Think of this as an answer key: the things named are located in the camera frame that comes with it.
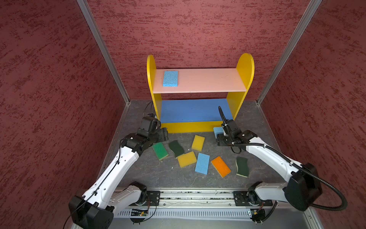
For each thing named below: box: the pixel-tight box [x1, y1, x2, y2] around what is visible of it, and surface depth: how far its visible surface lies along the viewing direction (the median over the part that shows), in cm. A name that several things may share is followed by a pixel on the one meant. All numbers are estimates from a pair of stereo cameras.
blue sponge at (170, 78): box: [162, 70, 179, 87], surface depth 75 cm
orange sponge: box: [210, 156, 232, 178], surface depth 87 cm
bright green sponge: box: [152, 142, 169, 161], surface depth 91 cm
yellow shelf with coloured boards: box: [146, 52, 255, 133], surface depth 78 cm
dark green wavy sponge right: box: [235, 156, 250, 178], surface depth 87 cm
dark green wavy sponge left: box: [168, 140, 185, 158], surface depth 94 cm
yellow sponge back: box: [191, 134, 206, 152], surface depth 97 cm
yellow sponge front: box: [177, 151, 197, 168], surface depth 89 cm
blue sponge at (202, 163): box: [194, 152, 211, 176], surface depth 87 cm
